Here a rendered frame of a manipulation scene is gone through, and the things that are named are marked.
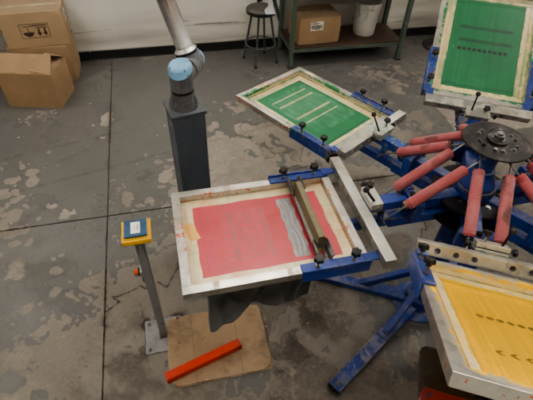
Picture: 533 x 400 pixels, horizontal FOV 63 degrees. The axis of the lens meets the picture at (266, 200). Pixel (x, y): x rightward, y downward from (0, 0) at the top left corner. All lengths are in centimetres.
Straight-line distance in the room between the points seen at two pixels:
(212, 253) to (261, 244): 21
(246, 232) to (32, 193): 232
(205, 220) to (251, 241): 25
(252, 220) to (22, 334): 167
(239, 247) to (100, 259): 153
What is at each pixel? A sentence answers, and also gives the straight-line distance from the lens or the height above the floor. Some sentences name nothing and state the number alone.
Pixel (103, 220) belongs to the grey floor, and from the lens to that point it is 348.
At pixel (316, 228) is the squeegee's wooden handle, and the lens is 185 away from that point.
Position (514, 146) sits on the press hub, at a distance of 219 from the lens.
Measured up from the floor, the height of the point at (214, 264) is 96.
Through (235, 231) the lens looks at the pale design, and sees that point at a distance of 196.
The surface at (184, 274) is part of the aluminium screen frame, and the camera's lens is 179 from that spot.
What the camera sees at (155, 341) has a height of 1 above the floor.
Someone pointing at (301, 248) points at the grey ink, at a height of 96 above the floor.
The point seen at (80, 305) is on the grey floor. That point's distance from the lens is 305.
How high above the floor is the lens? 243
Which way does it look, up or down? 44 degrees down
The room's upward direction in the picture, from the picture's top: 3 degrees clockwise
